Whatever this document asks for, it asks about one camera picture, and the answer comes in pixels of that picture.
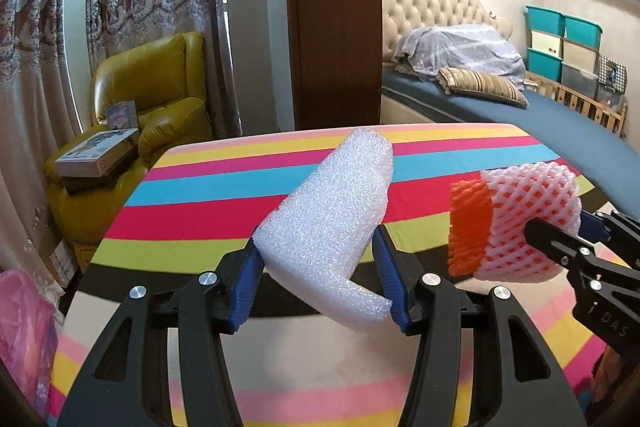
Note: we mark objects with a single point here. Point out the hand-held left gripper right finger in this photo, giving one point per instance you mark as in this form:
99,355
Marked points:
392,292

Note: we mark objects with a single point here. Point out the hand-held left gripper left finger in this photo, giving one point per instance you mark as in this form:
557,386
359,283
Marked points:
245,292

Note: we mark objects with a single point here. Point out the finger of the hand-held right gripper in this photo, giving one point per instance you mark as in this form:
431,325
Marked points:
592,227
555,239

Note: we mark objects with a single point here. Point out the pink foam fruit net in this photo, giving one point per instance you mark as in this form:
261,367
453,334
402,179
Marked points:
520,217

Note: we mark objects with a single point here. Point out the bent white foam sheet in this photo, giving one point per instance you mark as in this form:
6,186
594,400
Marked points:
330,217

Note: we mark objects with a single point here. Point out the pink plastic bag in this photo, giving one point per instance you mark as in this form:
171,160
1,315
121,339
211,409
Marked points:
25,332

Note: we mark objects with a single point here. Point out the striped colourful tablecloth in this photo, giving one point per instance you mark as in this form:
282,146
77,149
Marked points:
200,207

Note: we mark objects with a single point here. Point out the bed with tufted headboard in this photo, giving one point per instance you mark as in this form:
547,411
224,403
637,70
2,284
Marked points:
575,132

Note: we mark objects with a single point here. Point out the clear grey storage box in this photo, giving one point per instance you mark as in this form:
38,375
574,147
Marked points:
578,79

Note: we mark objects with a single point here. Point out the houndstooth patterned bag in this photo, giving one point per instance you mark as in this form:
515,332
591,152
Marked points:
612,72

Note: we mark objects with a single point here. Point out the striped brown pillow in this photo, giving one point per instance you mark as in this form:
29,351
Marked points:
485,87

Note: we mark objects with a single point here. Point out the teal storage box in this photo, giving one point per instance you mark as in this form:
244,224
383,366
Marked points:
544,19
582,29
545,64

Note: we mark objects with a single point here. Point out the beige storage box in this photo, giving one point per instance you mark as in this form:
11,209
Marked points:
546,42
580,53

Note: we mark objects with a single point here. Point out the dark flat box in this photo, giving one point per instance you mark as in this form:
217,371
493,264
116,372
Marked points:
95,182

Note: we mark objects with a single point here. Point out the cardboard box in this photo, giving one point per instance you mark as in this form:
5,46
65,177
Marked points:
60,257

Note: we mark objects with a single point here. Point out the flat white game box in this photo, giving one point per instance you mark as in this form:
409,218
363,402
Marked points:
95,152

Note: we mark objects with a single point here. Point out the folded grey-blue quilt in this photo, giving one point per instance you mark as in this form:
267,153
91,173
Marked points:
460,49

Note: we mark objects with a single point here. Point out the small picture card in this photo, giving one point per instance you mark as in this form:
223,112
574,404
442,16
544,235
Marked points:
121,114

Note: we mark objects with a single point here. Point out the yellow leather armchair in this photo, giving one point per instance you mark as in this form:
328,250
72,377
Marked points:
160,77

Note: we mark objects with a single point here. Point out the brown wooden wardrobe panel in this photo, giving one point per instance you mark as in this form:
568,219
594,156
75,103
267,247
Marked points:
335,7

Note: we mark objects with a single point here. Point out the lace patterned curtain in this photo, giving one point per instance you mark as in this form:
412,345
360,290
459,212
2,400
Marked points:
40,57
165,7

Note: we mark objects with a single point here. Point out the wooden bed rail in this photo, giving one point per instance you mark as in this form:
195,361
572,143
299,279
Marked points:
580,107

